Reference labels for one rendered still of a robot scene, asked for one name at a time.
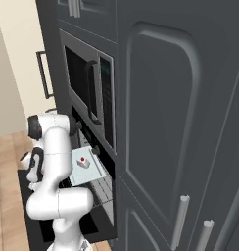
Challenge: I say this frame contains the microwave oven door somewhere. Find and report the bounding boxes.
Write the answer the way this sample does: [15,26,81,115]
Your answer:
[64,43,102,127]

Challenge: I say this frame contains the white cake with red cherry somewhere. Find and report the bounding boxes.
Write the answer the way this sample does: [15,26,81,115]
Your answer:
[75,156,92,171]

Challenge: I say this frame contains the dark grey tall cupboard door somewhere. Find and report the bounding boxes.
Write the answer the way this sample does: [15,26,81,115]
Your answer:
[116,0,239,251]
[185,62,239,251]

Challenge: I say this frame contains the grey cupboard handle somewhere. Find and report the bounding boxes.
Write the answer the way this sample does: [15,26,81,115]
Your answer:
[170,194,191,251]
[74,0,82,19]
[68,0,76,19]
[195,219,215,251]

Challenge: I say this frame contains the metal oven rack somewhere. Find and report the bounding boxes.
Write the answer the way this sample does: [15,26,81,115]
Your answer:
[86,176,115,226]

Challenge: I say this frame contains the black built-in oven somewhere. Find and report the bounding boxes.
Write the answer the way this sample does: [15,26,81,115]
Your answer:
[71,104,119,243]

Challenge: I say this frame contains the grey built-in microwave oven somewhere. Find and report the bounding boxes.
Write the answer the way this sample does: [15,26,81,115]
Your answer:
[59,28,118,155]

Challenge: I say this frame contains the black microwave door handle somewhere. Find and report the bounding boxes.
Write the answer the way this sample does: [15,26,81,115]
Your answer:
[84,60,103,126]

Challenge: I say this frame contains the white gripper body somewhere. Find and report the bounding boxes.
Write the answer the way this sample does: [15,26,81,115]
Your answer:
[25,165,44,192]

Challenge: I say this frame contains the black oven door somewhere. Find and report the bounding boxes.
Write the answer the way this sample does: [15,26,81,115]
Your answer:
[17,168,119,244]

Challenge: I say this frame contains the cream cupboard with black handle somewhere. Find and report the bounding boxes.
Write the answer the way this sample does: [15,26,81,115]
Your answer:
[0,0,60,138]

